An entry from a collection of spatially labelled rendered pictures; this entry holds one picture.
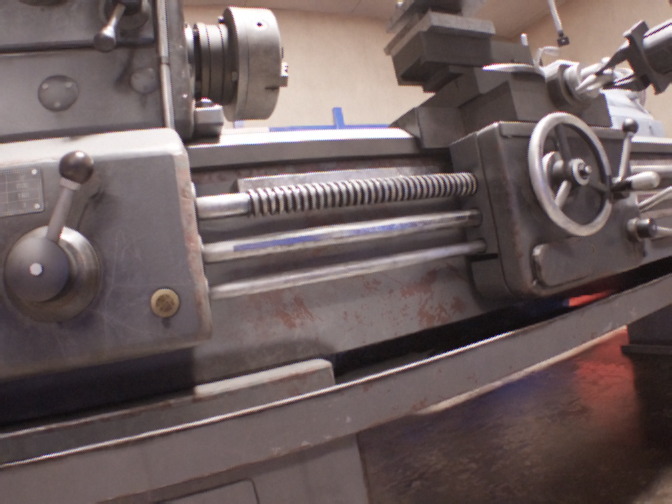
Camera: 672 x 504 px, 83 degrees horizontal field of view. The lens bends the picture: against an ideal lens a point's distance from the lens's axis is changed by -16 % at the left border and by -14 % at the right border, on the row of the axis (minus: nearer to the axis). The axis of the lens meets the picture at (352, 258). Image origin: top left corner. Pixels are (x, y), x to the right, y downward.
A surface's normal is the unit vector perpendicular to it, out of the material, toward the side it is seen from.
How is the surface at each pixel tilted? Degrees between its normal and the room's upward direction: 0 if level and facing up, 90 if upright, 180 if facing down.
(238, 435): 90
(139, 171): 90
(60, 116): 90
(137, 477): 90
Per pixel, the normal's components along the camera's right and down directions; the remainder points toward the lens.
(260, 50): 0.44, 0.15
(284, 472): 0.41, -0.10
